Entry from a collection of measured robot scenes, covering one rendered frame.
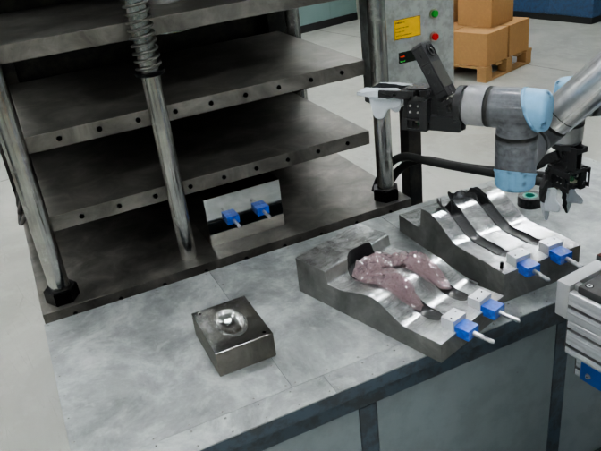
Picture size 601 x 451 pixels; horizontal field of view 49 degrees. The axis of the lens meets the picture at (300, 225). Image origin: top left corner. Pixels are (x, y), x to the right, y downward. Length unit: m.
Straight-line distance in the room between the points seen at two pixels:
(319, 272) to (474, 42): 4.96
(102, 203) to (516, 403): 1.36
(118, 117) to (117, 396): 0.82
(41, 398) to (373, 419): 1.77
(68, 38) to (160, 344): 0.88
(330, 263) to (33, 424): 1.64
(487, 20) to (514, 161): 5.50
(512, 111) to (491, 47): 5.34
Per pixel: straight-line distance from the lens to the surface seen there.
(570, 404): 2.27
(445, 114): 1.31
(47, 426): 2.99
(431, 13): 2.49
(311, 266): 1.82
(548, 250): 1.88
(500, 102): 1.25
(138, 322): 1.93
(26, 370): 3.35
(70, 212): 2.11
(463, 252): 1.91
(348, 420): 1.71
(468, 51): 6.63
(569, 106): 1.35
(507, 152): 1.27
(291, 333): 1.76
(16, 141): 1.96
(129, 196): 2.12
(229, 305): 1.78
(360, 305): 1.74
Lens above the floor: 1.84
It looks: 27 degrees down
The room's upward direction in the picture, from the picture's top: 7 degrees counter-clockwise
